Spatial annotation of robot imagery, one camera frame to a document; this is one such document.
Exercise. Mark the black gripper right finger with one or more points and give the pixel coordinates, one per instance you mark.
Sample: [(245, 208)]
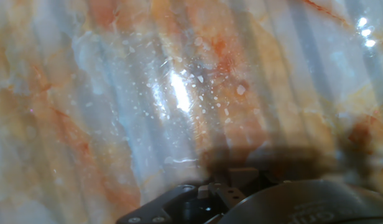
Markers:
[(246, 178)]

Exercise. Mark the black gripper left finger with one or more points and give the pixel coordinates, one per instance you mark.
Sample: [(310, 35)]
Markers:
[(154, 211)]

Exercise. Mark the orange marble pattern mat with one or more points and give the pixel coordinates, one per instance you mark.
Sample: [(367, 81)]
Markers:
[(85, 93)]

